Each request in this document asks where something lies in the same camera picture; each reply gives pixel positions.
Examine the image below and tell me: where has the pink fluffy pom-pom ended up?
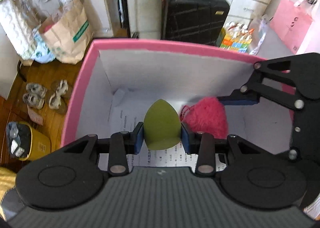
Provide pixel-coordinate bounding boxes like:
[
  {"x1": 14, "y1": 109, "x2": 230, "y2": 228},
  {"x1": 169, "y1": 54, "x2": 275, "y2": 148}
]
[{"x1": 180, "y1": 97, "x2": 228, "y2": 139}]

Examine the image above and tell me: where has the green teardrop makeup sponge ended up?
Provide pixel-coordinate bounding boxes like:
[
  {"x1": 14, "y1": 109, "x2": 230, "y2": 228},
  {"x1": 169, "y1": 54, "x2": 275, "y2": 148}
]
[{"x1": 143, "y1": 99, "x2": 181, "y2": 150}]

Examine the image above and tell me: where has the pink paper gift bag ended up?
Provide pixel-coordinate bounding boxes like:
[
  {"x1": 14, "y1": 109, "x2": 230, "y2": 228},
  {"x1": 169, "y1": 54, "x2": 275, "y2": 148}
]
[{"x1": 270, "y1": 0, "x2": 314, "y2": 54}]

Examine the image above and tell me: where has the pink cardboard box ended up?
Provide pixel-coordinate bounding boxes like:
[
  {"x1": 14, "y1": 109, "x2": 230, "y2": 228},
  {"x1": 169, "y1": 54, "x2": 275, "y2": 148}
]
[{"x1": 60, "y1": 38, "x2": 296, "y2": 168}]

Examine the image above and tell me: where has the grey slipper far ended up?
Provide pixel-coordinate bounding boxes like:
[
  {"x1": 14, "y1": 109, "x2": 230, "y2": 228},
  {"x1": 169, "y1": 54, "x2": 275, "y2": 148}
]
[{"x1": 47, "y1": 79, "x2": 73, "y2": 115}]

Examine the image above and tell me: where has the grey slipper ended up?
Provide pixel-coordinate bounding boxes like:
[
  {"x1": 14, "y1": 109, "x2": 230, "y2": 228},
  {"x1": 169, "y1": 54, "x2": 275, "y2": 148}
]
[
  {"x1": 47, "y1": 79, "x2": 73, "y2": 115},
  {"x1": 22, "y1": 83, "x2": 48, "y2": 110}
]

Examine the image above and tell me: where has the yellow waste bin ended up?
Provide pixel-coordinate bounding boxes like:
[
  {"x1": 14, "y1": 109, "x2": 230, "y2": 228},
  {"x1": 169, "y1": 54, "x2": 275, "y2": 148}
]
[{"x1": 6, "y1": 122, "x2": 51, "y2": 161}]

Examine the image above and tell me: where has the grey slipper near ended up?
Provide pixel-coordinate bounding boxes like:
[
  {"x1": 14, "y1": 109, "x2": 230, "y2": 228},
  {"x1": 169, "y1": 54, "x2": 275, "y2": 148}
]
[{"x1": 22, "y1": 83, "x2": 48, "y2": 110}]

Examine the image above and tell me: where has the black hard-shell suitcase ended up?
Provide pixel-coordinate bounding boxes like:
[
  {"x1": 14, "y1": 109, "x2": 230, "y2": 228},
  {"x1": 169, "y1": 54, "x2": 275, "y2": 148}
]
[{"x1": 161, "y1": 0, "x2": 230, "y2": 46}]

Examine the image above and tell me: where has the brown paper bag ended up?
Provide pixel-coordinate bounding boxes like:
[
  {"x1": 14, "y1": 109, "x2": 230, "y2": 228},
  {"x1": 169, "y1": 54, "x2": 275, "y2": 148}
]
[{"x1": 39, "y1": 0, "x2": 93, "y2": 64}]

